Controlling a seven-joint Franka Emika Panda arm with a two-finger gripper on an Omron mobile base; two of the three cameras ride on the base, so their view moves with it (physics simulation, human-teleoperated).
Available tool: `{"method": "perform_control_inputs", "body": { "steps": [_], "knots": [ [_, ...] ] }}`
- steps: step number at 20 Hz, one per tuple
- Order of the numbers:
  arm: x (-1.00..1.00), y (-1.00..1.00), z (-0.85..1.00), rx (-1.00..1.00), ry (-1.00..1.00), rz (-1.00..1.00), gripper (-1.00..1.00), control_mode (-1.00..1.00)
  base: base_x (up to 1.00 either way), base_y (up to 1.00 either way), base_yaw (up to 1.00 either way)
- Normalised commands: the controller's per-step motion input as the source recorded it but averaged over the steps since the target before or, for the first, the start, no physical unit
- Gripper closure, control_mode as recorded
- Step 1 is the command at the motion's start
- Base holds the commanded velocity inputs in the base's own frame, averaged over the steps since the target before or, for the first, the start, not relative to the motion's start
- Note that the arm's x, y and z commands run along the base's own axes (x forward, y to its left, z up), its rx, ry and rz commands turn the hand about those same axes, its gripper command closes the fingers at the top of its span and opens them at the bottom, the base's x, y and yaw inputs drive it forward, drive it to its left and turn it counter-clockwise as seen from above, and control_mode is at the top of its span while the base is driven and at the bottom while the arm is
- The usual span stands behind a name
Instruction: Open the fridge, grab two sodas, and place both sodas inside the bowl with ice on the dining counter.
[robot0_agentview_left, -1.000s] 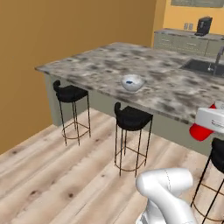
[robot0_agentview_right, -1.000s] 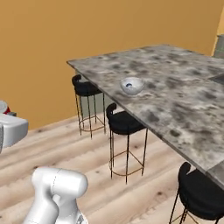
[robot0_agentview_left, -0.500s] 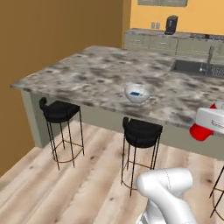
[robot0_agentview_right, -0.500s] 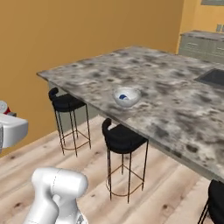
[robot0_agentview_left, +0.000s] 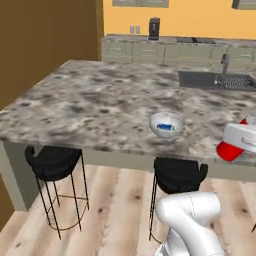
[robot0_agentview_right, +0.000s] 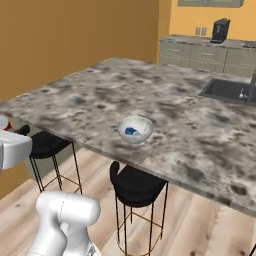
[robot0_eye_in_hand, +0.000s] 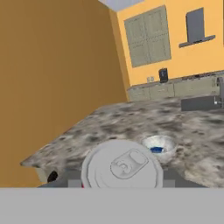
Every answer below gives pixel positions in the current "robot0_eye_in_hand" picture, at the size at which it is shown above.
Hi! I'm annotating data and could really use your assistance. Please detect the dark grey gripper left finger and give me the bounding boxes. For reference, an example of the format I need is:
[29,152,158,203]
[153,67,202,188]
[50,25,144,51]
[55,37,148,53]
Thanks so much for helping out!
[38,170,86,189]

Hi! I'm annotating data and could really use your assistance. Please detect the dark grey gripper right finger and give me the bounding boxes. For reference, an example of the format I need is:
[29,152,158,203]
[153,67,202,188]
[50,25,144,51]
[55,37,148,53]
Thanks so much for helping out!
[161,168,207,189]

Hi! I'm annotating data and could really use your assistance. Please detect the silver-topped soda can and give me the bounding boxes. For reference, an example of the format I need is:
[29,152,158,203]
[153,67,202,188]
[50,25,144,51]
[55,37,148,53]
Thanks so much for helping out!
[80,139,165,189]

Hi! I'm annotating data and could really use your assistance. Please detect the white bowl with ice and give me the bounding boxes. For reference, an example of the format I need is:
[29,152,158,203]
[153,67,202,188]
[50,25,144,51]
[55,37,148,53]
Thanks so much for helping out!
[141,134,178,162]

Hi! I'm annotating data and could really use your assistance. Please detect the blue soda can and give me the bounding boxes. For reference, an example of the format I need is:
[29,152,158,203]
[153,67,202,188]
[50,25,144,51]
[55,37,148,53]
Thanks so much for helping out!
[150,146,164,154]

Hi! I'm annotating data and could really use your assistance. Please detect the dark grey sink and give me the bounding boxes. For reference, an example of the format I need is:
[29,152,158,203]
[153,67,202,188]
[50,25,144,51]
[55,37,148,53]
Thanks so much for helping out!
[180,94,223,112]

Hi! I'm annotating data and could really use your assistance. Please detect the grey-green base cabinet run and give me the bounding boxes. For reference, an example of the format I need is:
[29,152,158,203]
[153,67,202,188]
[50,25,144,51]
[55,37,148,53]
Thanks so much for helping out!
[127,73,224,102]

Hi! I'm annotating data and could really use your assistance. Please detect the black coffee machine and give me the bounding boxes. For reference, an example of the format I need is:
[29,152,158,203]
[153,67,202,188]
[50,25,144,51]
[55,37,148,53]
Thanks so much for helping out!
[157,67,169,84]

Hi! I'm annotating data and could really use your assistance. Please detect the grey tap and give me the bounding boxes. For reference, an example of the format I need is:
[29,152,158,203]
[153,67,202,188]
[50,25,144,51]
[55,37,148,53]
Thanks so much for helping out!
[213,74,224,107]

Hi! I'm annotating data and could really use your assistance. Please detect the grey range hood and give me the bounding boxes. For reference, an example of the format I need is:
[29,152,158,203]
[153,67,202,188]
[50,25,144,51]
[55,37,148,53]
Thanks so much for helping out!
[178,7,217,49]

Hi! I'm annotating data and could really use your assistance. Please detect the grey-green wall cupboards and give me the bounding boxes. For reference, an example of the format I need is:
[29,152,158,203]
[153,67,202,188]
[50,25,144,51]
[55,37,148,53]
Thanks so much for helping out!
[123,4,172,69]

